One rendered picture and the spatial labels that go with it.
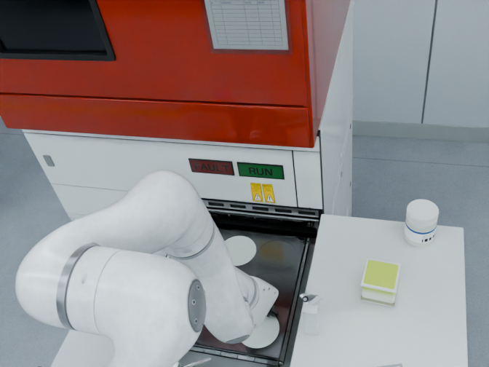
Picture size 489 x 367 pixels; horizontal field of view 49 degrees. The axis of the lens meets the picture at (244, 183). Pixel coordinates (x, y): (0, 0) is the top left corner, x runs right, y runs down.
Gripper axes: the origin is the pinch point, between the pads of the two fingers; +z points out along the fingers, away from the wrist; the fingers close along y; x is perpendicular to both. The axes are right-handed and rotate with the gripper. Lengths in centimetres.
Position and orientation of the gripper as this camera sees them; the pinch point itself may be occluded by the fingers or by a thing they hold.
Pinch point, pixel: (268, 309)
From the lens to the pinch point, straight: 129.6
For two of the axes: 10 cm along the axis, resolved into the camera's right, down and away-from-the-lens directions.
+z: 4.0, 4.0, 8.3
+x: -7.5, -3.9, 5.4
